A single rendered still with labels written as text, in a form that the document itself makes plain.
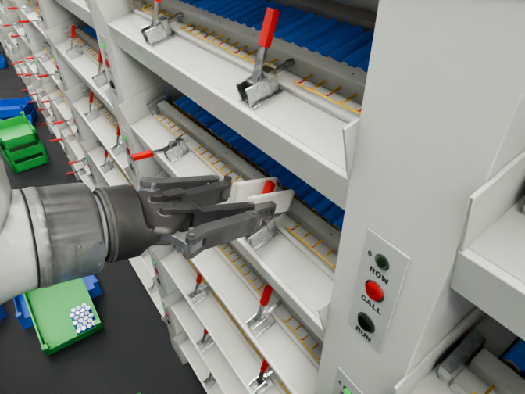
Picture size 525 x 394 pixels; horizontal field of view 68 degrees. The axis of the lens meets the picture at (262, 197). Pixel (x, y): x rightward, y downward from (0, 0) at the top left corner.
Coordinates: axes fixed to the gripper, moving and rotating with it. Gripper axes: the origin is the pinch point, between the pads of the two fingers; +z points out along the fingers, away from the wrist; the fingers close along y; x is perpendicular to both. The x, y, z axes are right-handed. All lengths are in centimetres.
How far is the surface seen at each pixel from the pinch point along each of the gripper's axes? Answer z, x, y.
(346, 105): 0.0, 15.1, 8.7
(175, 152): 0.3, -5.4, -25.6
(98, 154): 11, -45, -109
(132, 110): -0.7, -4.5, -44.3
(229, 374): 17, -65, -16
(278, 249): 1.7, -6.4, 3.6
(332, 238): 4.9, -1.7, 8.7
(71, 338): -8, -100, -74
